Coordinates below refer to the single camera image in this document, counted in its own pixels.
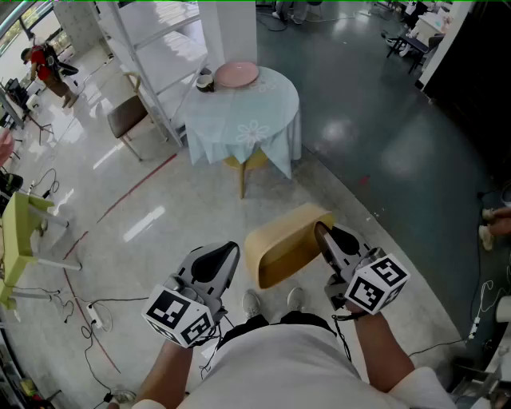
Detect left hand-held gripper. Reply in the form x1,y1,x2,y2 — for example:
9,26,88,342
141,241,241,349

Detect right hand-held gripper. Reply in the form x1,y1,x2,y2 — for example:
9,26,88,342
314,220,412,316

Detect tan plastic container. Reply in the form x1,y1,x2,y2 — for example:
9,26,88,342
244,202,336,290

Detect person's right forearm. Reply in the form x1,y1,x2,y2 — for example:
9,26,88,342
345,301,416,395

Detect person's left forearm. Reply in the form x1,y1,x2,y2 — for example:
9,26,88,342
137,339,200,405

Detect person's left grey shoe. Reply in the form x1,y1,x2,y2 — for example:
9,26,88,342
241,289,263,320

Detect person's grey shoe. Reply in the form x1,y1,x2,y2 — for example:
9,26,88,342
241,289,263,320
286,286,307,312

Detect person's right grey shoe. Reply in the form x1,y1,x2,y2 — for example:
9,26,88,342
286,286,307,312

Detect person's black trousers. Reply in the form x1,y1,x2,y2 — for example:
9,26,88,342
220,310,339,347

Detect round table with yellow legs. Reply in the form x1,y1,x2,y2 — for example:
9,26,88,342
183,66,303,201

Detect person's white shirt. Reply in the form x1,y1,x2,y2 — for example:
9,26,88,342
133,322,457,409

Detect light blue floral tablecloth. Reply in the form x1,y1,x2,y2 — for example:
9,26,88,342
183,66,303,180

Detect brown seat chair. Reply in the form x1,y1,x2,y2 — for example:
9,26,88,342
106,71,155,162

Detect white and dark cup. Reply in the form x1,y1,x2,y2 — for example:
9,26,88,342
195,67,216,93

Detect pink round plate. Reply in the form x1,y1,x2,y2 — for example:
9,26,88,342
214,61,260,89

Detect dark bench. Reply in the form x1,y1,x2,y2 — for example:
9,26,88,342
385,32,432,75

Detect lime green small table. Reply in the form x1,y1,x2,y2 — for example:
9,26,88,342
0,191,83,311

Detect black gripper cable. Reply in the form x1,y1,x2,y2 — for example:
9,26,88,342
198,315,236,380
331,313,368,363

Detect black floor cable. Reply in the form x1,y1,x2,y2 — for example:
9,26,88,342
51,295,149,404

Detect white floor cable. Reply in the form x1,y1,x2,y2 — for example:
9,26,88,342
470,279,511,324

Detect white metal shelf frame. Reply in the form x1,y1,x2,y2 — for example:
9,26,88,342
92,0,209,149

